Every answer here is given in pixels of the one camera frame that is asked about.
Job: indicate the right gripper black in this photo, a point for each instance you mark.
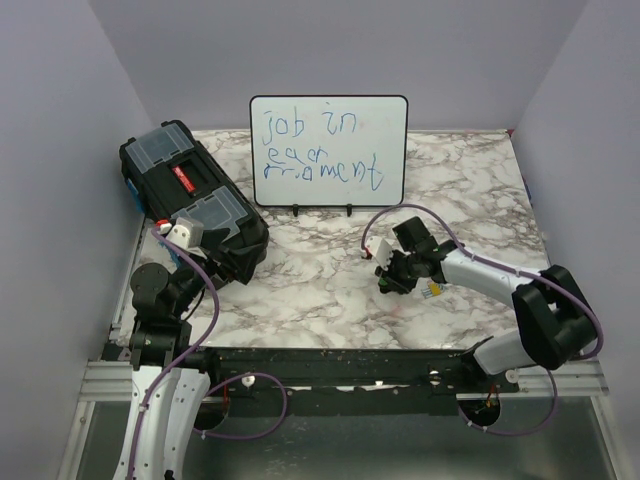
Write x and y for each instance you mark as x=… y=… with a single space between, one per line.
x=403 y=286

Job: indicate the white whiteboard black frame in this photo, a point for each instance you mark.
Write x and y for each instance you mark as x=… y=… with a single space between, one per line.
x=329 y=151

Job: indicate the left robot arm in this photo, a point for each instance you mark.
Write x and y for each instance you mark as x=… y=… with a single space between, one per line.
x=170 y=372

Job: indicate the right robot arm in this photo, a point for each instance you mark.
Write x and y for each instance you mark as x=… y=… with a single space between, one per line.
x=552 y=315

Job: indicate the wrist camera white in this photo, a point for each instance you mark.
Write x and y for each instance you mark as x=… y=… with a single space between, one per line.
x=184 y=232
x=378 y=249

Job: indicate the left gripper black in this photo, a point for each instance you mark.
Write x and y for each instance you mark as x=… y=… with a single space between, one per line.
x=242 y=259

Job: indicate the green black whiteboard eraser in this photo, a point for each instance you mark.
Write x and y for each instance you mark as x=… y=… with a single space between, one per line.
x=385 y=287

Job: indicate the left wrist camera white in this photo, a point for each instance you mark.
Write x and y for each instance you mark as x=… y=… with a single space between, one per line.
x=184 y=232

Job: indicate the yellow grey small connector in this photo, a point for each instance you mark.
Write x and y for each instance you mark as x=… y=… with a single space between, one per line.
x=432 y=289

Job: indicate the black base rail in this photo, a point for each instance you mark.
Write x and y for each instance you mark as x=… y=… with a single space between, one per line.
x=348 y=382

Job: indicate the black plastic toolbox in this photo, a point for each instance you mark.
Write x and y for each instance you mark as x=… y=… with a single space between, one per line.
x=172 y=174

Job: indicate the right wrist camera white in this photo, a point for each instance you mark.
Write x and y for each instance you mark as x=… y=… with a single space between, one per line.
x=378 y=249

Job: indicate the aluminium extrusion frame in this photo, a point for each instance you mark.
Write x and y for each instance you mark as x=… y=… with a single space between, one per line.
x=103 y=381

